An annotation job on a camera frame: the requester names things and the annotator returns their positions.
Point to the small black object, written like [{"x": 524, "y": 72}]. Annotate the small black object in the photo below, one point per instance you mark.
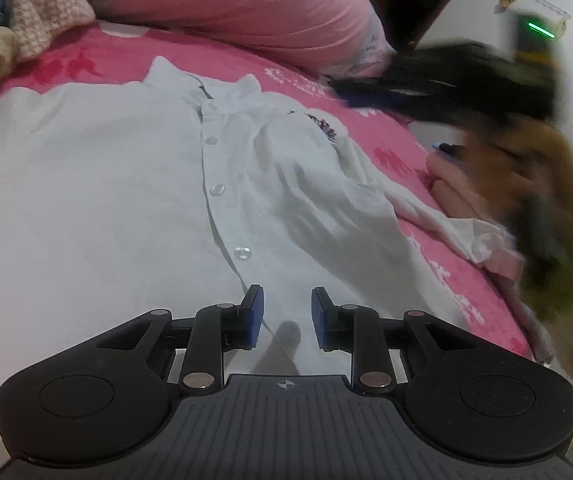
[{"x": 449, "y": 148}]

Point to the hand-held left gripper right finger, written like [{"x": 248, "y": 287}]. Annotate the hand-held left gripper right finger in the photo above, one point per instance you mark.
[{"x": 320, "y": 320}]

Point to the white button shirt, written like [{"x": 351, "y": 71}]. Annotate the white button shirt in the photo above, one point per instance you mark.
[{"x": 116, "y": 200}]

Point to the pink and grey quilt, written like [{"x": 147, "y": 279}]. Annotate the pink and grey quilt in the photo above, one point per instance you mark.
[{"x": 246, "y": 5}]

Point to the wall hook rack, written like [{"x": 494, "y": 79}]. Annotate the wall hook rack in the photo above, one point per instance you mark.
[{"x": 546, "y": 5}]

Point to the pink floral blanket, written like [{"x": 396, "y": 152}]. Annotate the pink floral blanket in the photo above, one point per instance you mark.
[{"x": 406, "y": 160}]

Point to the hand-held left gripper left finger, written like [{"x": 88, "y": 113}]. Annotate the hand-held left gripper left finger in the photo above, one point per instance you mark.
[{"x": 256, "y": 315}]

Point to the pale pink cloth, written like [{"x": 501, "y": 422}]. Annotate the pale pink cloth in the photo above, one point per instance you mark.
[{"x": 456, "y": 185}]

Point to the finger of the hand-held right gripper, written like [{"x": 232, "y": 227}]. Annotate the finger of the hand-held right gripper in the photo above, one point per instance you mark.
[{"x": 376, "y": 85}]

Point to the person's right hand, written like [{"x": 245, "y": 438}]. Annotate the person's right hand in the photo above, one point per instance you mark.
[{"x": 516, "y": 165}]

